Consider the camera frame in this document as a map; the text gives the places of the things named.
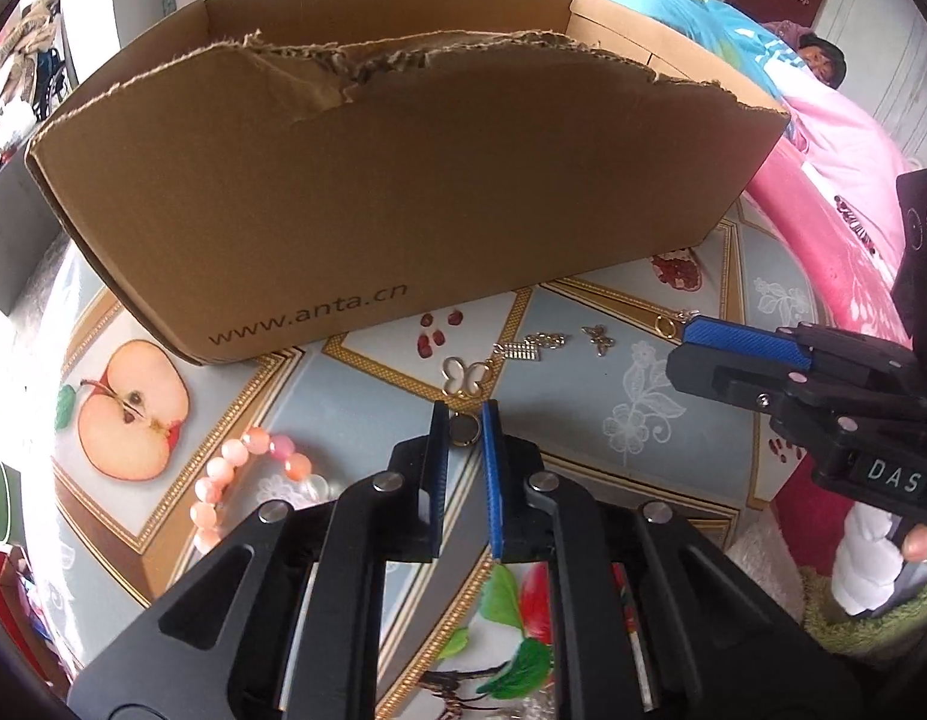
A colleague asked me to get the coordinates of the blue printed blanket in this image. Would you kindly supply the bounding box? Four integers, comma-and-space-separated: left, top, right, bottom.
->
583, 0, 817, 102

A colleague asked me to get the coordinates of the pile of beige bags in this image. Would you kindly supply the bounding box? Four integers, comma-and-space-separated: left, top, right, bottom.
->
0, 0, 67, 158

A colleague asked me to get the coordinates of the fruit print tablecloth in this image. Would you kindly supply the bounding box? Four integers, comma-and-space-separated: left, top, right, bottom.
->
28, 217, 824, 720

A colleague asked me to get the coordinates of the brown cardboard box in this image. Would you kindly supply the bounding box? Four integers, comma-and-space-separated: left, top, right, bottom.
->
24, 0, 793, 367

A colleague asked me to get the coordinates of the grey cabinet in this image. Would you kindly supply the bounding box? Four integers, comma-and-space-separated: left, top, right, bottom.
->
0, 161, 67, 316

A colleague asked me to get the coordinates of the pink bead bracelet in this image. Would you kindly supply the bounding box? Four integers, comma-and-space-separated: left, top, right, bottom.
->
189, 426, 344, 552

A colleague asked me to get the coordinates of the wheelchair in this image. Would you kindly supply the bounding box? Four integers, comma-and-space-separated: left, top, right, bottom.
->
28, 45, 82, 113

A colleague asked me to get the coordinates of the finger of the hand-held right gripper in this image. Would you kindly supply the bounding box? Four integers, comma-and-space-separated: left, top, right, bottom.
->
667, 345, 790, 410
684, 317, 813, 372

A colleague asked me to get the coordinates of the person's right forearm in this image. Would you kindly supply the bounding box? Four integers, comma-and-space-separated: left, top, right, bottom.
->
834, 502, 914, 616

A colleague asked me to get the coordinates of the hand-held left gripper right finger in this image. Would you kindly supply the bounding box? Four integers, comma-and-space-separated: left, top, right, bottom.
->
482, 400, 862, 720

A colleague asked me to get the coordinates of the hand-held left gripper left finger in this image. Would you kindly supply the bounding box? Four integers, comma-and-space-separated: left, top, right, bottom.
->
69, 403, 450, 720

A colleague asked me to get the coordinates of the gold butterfly charm chain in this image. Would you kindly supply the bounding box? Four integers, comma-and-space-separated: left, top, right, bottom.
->
440, 334, 569, 447

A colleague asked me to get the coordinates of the pink blanket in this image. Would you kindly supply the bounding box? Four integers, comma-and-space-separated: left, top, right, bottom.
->
740, 82, 922, 346

